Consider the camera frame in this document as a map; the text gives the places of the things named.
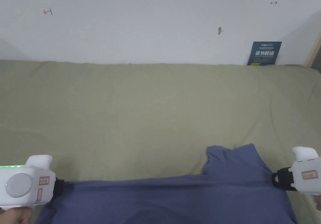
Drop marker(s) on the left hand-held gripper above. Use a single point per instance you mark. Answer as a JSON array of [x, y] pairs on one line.
[[22, 184]]

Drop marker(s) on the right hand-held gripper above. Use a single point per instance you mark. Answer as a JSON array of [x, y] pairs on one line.
[[306, 176]]

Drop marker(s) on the dark blue shirt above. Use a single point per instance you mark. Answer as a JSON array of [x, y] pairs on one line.
[[160, 199]]

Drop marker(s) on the person's left hand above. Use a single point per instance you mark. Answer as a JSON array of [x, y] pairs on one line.
[[15, 215]]

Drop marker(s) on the dark printed sign card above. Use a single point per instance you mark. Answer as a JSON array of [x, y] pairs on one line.
[[264, 53]]

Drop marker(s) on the bed with beige sheet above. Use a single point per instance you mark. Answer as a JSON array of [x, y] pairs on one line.
[[140, 103]]

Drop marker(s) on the pale wooden frame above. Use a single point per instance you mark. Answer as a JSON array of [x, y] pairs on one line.
[[312, 48]]

